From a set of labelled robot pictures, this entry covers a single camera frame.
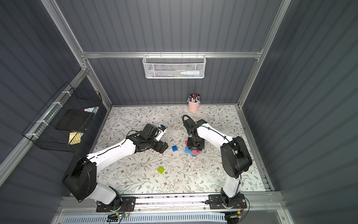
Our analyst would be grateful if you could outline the light blue long lego brick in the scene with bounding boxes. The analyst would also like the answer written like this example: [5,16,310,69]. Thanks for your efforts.
[185,147,194,155]

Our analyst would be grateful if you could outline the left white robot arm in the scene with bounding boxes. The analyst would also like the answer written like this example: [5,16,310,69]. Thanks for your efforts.
[62,133,168,205]

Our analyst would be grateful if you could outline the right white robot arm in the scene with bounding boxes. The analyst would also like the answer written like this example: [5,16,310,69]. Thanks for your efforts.
[182,115,253,208]

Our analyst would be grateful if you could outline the lime green square lego brick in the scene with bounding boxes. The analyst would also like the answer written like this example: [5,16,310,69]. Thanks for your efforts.
[157,167,165,174]

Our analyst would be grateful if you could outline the pink pen cup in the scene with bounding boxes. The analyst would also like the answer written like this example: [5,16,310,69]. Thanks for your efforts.
[188,101,200,113]

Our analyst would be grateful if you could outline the markers in cup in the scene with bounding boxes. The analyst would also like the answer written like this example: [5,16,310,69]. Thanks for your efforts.
[187,94,200,103]

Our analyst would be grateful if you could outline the yellow sticky note pad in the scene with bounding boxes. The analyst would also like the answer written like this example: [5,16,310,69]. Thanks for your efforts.
[68,132,84,145]

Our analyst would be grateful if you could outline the white tube in basket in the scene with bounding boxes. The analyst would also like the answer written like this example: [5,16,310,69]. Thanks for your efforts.
[180,71,200,77]

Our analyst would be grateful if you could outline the black notebook in basket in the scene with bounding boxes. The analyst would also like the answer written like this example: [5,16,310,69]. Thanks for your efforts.
[55,109,95,133]

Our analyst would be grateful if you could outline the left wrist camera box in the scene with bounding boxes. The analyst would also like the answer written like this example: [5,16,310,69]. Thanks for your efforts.
[142,124,167,141]

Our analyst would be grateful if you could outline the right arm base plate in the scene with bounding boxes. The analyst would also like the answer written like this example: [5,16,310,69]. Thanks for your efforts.
[205,194,248,210]

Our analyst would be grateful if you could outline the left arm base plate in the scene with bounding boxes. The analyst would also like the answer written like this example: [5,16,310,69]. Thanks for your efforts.
[96,197,136,213]

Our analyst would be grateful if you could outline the white wire wall basket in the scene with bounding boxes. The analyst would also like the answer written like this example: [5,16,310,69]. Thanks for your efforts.
[142,56,207,79]

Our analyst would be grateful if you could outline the black wire wall basket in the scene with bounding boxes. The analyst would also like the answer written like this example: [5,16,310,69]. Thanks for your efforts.
[22,85,102,153]

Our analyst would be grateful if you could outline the aluminium front rail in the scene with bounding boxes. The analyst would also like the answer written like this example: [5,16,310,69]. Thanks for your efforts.
[55,191,287,216]

